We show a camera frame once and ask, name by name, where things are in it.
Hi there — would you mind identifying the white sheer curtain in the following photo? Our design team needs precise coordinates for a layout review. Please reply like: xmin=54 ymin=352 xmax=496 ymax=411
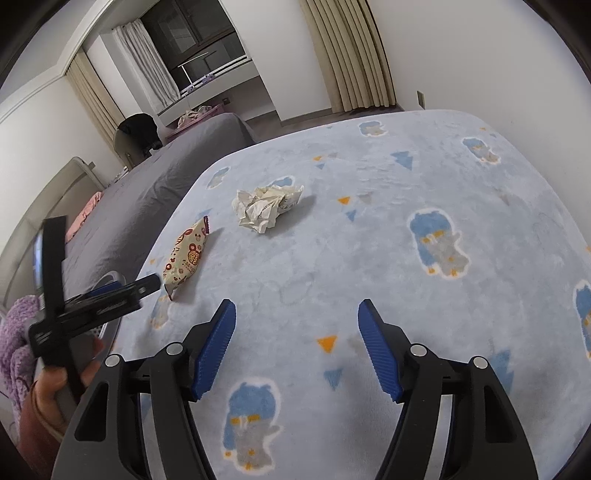
xmin=112 ymin=19 xmax=182 ymax=108

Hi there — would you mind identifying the beige chair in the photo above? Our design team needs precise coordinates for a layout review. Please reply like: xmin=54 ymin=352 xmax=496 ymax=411
xmin=113 ymin=124 xmax=153 ymax=169

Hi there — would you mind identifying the black garment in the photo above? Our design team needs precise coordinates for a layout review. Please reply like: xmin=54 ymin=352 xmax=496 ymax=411
xmin=117 ymin=113 xmax=163 ymax=151

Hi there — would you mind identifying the pink plastic basin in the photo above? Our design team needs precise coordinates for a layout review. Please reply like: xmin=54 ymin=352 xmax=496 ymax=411
xmin=165 ymin=102 xmax=227 ymax=139

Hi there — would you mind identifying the pink cloth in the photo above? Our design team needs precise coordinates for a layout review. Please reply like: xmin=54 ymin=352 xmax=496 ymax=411
xmin=65 ymin=191 xmax=103 ymax=244

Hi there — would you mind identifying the beige bed headboard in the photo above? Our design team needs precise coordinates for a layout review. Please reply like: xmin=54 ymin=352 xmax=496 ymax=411
xmin=0 ymin=156 xmax=100 ymax=305

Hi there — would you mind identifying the person's left hand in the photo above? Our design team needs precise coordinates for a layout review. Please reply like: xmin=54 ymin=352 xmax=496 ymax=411
xmin=28 ymin=339 xmax=105 ymax=437

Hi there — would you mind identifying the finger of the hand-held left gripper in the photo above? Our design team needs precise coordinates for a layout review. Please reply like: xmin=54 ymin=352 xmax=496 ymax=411
xmin=69 ymin=273 xmax=162 ymax=306
xmin=69 ymin=295 xmax=143 ymax=329

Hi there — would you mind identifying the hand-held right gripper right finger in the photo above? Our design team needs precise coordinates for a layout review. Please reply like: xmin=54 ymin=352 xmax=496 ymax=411
xmin=358 ymin=298 xmax=539 ymax=480

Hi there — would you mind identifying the person's left forearm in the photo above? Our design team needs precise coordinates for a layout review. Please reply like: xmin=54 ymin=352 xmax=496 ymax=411
xmin=17 ymin=392 xmax=63 ymax=480

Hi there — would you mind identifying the white drying rack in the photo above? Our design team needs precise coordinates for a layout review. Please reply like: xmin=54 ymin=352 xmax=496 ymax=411
xmin=178 ymin=52 xmax=211 ymax=88

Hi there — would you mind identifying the white paper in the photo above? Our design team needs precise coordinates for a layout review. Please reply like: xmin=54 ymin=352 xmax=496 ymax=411
xmin=232 ymin=184 xmax=305 ymax=235

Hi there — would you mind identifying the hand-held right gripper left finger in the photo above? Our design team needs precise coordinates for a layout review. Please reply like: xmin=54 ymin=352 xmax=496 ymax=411
xmin=51 ymin=298 xmax=237 ymax=480

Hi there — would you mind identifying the pile of clothes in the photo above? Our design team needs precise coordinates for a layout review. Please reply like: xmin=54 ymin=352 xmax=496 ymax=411
xmin=178 ymin=107 xmax=213 ymax=127

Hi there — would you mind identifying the beige curtain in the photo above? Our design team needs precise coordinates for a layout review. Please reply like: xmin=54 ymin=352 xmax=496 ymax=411
xmin=300 ymin=0 xmax=398 ymax=114
xmin=65 ymin=51 xmax=122 ymax=134

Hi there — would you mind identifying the dark window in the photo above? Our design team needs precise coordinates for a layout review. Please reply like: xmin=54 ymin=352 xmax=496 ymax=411
xmin=139 ymin=0 xmax=245 ymax=70

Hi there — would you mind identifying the purple fuzzy blanket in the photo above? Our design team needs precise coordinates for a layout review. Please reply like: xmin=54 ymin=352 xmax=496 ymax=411
xmin=0 ymin=295 xmax=42 ymax=416

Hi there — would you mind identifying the white window ledge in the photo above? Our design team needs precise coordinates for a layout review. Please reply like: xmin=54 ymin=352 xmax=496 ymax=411
xmin=157 ymin=58 xmax=259 ymax=118

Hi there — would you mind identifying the red white snack wrapper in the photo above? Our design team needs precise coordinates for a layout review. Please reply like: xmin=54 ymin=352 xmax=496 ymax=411
xmin=160 ymin=216 xmax=212 ymax=302

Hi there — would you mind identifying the light blue printed blanket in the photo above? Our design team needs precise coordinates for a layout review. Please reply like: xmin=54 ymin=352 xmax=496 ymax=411
xmin=111 ymin=109 xmax=591 ymax=480

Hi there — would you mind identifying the bed with grey sheet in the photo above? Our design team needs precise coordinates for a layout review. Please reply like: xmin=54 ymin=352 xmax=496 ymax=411
xmin=9 ymin=112 xmax=259 ymax=305

